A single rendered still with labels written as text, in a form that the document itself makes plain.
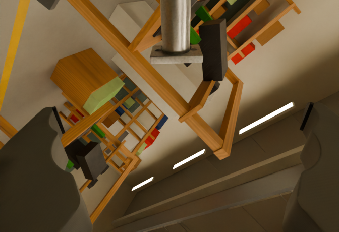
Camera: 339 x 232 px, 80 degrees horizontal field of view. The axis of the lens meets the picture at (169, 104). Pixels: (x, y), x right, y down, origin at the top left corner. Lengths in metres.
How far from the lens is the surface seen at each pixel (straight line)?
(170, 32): 0.21
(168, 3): 0.21
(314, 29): 6.36
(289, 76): 6.63
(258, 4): 5.64
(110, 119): 5.52
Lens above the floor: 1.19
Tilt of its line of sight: 6 degrees up
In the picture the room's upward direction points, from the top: 136 degrees clockwise
